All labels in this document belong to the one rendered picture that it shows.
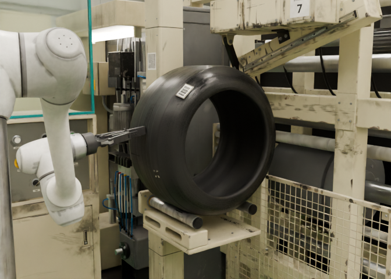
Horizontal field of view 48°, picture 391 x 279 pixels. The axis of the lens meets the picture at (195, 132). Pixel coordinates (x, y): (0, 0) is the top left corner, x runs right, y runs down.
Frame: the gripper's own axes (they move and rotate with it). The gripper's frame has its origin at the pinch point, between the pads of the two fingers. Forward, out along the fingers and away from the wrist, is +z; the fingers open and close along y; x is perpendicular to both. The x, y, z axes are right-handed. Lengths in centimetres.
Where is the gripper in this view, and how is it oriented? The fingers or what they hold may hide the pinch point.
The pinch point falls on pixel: (135, 131)
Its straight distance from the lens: 158.6
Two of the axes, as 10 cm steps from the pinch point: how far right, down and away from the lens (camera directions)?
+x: 1.1, 9.7, 2.2
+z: 8.1, -2.2, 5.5
